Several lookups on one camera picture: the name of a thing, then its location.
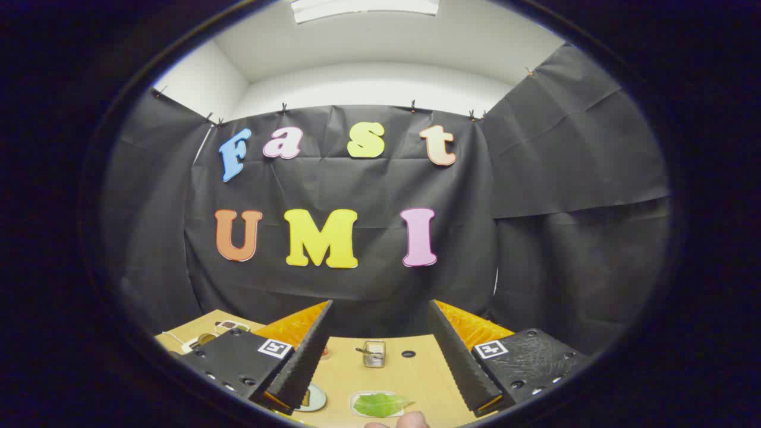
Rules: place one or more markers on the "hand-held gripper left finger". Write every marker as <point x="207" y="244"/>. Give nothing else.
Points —
<point x="306" y="356"/>

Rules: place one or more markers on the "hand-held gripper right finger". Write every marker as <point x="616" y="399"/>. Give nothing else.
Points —
<point x="458" y="362"/>

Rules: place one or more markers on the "white toaster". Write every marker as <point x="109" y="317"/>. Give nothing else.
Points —
<point x="193" y="345"/>

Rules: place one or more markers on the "white square plate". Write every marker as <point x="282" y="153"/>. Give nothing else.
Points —
<point x="352" y="410"/>

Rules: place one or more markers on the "white divided seasoning tray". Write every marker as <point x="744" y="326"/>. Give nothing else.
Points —
<point x="233" y="326"/>

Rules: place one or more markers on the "green lettuce leaf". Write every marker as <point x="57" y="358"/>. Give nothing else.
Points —
<point x="380" y="404"/>

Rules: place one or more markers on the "white ceiling light panel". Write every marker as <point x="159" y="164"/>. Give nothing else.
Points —
<point x="362" y="8"/>

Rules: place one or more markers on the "pale green round plate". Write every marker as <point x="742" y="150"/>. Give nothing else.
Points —
<point x="317" y="399"/>

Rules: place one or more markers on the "clear cutlery holder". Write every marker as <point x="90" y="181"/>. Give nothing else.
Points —
<point x="374" y="355"/>

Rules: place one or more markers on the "black backdrop cloth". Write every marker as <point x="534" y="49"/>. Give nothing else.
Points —
<point x="357" y="190"/>

